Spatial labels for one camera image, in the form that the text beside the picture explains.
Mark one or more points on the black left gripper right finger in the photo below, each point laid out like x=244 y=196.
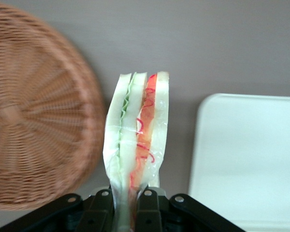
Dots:
x=149 y=212

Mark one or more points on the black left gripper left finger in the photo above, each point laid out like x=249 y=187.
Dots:
x=96 y=212

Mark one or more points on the triangular sandwich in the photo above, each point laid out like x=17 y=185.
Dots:
x=128 y=116

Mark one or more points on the beige plastic tray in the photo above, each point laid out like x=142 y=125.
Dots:
x=246 y=157

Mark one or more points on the round brown wicker basket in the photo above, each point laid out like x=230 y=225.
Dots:
x=33 y=111

